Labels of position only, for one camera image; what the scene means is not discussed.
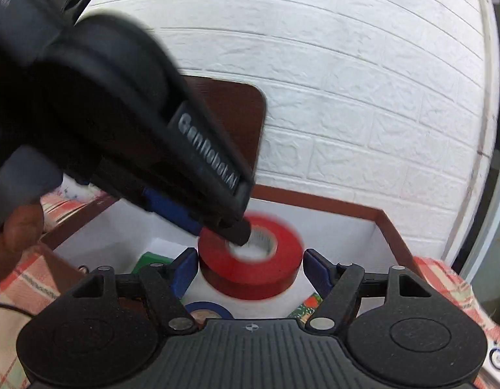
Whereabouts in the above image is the blue tape roll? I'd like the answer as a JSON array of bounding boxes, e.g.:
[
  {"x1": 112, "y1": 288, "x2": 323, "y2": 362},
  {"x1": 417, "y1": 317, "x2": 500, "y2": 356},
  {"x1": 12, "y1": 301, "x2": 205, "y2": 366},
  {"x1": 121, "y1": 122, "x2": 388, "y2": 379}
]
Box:
[{"x1": 184, "y1": 301, "x2": 234, "y2": 325}]

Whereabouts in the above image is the brown box lid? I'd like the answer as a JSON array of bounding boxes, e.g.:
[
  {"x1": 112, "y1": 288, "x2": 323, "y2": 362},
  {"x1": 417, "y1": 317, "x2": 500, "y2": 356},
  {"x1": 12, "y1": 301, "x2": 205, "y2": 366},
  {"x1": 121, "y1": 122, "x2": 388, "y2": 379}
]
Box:
[{"x1": 181, "y1": 75, "x2": 268, "y2": 179}]

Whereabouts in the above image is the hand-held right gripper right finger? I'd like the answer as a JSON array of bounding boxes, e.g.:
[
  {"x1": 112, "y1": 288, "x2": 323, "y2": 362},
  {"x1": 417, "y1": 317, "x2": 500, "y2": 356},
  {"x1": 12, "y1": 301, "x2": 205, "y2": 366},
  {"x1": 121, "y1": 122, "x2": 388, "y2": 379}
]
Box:
[{"x1": 303, "y1": 248, "x2": 442, "y2": 331}]

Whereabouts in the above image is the red tape roll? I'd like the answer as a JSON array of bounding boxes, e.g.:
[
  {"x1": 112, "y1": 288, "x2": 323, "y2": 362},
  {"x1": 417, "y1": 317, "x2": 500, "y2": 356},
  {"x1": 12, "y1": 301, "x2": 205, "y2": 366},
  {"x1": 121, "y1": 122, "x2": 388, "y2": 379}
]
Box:
[{"x1": 197, "y1": 213, "x2": 305, "y2": 301}]

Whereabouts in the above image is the white door frame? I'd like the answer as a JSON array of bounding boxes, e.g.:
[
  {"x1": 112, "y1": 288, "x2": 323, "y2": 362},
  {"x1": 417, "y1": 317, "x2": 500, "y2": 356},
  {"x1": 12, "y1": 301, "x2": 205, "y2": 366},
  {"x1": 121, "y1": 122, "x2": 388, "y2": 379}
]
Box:
[{"x1": 444, "y1": 0, "x2": 500, "y2": 286}]

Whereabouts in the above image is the plaid cloth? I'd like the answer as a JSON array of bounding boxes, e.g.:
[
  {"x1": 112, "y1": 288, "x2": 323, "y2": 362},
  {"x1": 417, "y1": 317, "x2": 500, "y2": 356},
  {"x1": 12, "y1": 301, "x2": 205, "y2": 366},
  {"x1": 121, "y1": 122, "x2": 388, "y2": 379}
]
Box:
[{"x1": 0, "y1": 188, "x2": 500, "y2": 389}]

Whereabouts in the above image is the brown cardboard box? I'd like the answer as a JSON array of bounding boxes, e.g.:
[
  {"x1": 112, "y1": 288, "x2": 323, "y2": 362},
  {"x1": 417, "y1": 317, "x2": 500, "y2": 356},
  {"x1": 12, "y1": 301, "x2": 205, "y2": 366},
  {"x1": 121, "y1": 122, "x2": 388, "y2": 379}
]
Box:
[{"x1": 39, "y1": 184, "x2": 417, "y2": 323}]

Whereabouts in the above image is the green printed packet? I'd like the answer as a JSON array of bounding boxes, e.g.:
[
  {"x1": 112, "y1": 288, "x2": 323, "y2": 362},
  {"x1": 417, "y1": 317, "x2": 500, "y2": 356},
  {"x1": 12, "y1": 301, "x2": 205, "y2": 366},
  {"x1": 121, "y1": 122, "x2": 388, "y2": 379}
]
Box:
[{"x1": 288, "y1": 292, "x2": 326, "y2": 320}]

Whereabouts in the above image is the person's left hand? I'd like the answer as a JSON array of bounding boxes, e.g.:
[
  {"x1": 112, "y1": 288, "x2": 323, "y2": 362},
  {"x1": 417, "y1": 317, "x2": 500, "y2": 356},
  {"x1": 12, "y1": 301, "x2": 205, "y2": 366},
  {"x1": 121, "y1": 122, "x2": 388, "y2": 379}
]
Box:
[{"x1": 0, "y1": 203, "x2": 46, "y2": 294}]

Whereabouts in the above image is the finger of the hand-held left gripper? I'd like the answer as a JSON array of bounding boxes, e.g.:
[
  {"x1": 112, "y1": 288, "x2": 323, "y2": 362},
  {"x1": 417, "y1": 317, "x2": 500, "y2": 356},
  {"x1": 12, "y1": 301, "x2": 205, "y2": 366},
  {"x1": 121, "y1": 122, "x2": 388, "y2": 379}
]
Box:
[
  {"x1": 142, "y1": 186, "x2": 204, "y2": 236},
  {"x1": 211, "y1": 211, "x2": 251, "y2": 248}
]

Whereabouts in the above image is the black cable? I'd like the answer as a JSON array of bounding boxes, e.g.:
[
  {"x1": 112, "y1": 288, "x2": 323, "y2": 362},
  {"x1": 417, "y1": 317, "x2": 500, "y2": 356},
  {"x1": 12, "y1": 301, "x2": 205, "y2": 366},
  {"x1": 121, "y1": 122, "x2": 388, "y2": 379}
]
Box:
[{"x1": 0, "y1": 301, "x2": 37, "y2": 317}]

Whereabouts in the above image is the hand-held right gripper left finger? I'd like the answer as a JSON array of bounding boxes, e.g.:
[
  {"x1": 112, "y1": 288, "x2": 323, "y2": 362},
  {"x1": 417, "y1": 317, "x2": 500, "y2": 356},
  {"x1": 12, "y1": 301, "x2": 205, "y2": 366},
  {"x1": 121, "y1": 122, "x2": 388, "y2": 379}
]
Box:
[{"x1": 64, "y1": 247, "x2": 199, "y2": 332}]

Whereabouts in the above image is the green yellow tool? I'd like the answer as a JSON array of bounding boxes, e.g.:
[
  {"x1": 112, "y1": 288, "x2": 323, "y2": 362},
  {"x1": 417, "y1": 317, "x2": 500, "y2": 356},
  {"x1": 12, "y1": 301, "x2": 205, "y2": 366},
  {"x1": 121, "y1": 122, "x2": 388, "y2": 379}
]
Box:
[{"x1": 132, "y1": 252, "x2": 174, "y2": 277}]

